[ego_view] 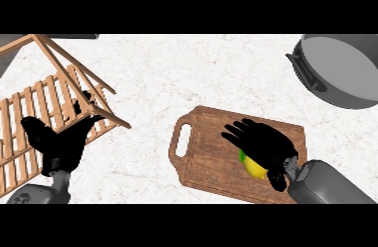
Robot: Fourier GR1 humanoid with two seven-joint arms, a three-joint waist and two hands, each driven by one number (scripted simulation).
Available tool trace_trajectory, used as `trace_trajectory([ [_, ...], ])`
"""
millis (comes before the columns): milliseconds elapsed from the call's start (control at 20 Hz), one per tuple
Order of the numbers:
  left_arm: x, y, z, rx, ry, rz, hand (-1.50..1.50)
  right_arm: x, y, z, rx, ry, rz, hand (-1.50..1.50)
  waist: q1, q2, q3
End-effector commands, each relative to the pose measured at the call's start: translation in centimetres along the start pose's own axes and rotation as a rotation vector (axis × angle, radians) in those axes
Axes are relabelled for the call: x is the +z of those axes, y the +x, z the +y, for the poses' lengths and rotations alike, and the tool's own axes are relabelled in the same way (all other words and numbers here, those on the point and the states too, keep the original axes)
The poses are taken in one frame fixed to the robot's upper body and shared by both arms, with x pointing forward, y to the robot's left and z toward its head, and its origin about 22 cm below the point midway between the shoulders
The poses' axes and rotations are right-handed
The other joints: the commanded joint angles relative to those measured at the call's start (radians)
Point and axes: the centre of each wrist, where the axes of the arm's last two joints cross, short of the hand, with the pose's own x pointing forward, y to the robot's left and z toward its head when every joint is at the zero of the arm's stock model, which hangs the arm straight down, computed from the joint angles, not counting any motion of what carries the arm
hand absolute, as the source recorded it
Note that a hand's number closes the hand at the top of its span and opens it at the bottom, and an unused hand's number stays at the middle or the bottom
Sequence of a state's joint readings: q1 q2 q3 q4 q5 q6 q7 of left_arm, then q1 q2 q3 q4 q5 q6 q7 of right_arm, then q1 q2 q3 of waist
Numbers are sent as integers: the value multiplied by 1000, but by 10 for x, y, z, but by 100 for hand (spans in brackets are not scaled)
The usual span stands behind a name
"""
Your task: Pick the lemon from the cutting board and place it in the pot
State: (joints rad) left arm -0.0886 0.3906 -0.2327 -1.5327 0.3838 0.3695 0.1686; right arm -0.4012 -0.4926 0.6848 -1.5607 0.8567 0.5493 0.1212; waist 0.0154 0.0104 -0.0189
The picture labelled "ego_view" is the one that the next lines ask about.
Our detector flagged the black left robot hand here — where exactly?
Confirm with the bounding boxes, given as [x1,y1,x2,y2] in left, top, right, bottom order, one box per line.
[19,90,107,178]

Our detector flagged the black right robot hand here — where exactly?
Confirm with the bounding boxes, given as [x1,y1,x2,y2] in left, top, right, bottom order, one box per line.
[220,118,300,193]

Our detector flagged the yellow lemon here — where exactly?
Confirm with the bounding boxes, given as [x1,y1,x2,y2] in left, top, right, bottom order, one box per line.
[238,149,270,180]

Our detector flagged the brown wooden cutting board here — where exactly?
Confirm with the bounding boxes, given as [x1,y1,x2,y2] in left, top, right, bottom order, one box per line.
[169,105,309,205]

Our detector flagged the grey metal pot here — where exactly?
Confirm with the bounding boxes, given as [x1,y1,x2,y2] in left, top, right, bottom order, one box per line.
[285,34,378,110]

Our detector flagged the wooden slatted rack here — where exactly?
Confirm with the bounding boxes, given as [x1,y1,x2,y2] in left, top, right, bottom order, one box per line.
[0,34,133,199]

